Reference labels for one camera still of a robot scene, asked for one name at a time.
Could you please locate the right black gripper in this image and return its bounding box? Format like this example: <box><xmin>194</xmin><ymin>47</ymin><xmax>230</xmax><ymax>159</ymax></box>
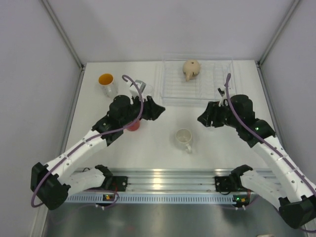
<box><xmin>197</xmin><ymin>100</ymin><xmax>240</xmax><ymax>129</ymax></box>

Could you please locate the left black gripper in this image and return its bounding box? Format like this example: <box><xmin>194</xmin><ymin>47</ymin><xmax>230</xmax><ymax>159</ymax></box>
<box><xmin>120</xmin><ymin>92</ymin><xmax>165</xmax><ymax>127</ymax></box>

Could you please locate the red mug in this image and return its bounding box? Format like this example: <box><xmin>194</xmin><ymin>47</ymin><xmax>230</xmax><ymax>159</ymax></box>
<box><xmin>126</xmin><ymin>119</ymin><xmax>140</xmax><ymax>131</ymax></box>

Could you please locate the white speckled mug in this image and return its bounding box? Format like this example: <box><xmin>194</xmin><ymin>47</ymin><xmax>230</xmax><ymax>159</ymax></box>
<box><xmin>175</xmin><ymin>128</ymin><xmax>193</xmax><ymax>154</ymax></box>

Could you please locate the beige ceramic mug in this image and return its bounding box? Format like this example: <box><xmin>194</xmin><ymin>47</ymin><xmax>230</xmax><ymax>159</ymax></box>
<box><xmin>182</xmin><ymin>59</ymin><xmax>201</xmax><ymax>81</ymax></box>

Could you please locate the floral mug orange inside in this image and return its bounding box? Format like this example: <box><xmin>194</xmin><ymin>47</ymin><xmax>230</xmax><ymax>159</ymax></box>
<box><xmin>98</xmin><ymin>74</ymin><xmax>119</xmax><ymax>98</ymax></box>

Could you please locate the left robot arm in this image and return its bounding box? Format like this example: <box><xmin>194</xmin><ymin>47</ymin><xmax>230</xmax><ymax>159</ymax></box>
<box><xmin>31</xmin><ymin>95</ymin><xmax>165</xmax><ymax>210</ymax></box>

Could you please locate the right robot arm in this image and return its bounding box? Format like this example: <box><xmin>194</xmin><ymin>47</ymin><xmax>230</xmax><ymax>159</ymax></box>
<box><xmin>197</xmin><ymin>95</ymin><xmax>316</xmax><ymax>229</ymax></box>

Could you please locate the clear glass near rack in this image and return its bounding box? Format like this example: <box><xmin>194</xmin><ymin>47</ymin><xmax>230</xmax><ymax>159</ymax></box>
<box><xmin>143</xmin><ymin>84</ymin><xmax>154</xmax><ymax>97</ymax></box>

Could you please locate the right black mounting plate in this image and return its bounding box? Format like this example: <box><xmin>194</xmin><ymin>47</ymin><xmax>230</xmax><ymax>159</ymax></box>
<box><xmin>214</xmin><ymin>176</ymin><xmax>246</xmax><ymax>194</ymax></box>

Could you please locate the black mounting plate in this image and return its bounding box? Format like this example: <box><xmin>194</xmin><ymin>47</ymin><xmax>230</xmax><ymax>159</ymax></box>
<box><xmin>214</xmin><ymin>176</ymin><xmax>246</xmax><ymax>194</ymax></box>
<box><xmin>100</xmin><ymin>176</ymin><xmax>128</xmax><ymax>192</ymax></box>

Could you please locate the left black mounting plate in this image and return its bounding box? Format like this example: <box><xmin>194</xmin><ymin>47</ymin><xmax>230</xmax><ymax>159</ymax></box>
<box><xmin>100</xmin><ymin>176</ymin><xmax>128</xmax><ymax>192</ymax></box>

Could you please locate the clear wire dish rack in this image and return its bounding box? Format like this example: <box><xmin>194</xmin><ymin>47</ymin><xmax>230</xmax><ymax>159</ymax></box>
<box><xmin>158</xmin><ymin>53</ymin><xmax>237</xmax><ymax>107</ymax></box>

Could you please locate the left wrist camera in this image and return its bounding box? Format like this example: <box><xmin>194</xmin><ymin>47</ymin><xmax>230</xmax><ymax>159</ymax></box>
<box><xmin>129</xmin><ymin>80</ymin><xmax>147</xmax><ymax>97</ymax></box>

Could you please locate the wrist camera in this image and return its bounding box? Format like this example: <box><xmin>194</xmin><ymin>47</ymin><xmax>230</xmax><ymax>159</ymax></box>
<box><xmin>129</xmin><ymin>80</ymin><xmax>147</xmax><ymax>97</ymax></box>
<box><xmin>217</xmin><ymin>87</ymin><xmax>227</xmax><ymax>102</ymax></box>

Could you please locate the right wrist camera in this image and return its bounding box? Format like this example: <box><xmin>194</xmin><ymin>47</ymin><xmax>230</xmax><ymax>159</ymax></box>
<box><xmin>217</xmin><ymin>87</ymin><xmax>227</xmax><ymax>102</ymax></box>

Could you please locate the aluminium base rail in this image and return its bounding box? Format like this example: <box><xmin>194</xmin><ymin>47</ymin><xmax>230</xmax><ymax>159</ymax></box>
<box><xmin>110</xmin><ymin>168</ymin><xmax>231</xmax><ymax>193</ymax></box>

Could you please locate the perforated cable duct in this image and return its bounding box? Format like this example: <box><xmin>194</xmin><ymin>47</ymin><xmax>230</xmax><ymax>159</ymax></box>
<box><xmin>66</xmin><ymin>193</ymin><xmax>248</xmax><ymax>204</ymax></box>

